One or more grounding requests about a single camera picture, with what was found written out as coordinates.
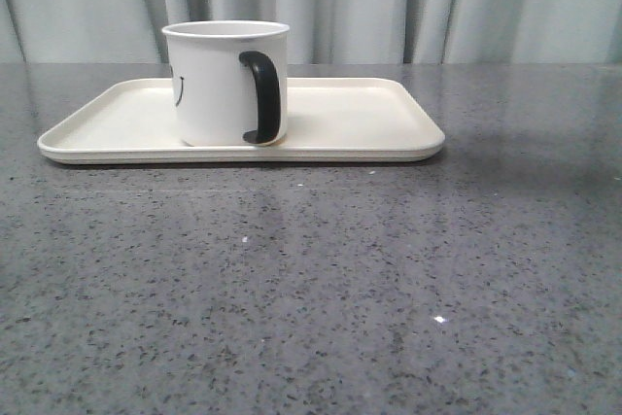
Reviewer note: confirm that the cream rectangular plastic tray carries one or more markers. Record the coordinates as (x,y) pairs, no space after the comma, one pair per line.
(330,120)

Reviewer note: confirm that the white smiley mug black handle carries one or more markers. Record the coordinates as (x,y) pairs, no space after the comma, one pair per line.
(229,80)

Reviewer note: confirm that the pale grey-green curtain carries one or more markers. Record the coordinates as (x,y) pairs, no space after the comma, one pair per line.
(324,31)

